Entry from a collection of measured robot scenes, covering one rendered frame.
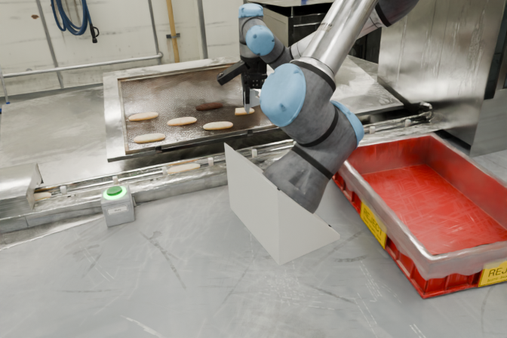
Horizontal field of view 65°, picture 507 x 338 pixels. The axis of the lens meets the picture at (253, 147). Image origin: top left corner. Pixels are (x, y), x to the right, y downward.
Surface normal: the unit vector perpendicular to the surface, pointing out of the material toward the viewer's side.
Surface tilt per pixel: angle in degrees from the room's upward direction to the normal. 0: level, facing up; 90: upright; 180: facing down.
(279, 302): 0
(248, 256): 0
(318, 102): 79
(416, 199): 0
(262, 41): 100
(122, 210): 90
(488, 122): 90
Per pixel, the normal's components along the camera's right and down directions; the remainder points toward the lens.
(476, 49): -0.95, 0.18
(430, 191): -0.05, -0.88
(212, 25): 0.30, 0.43
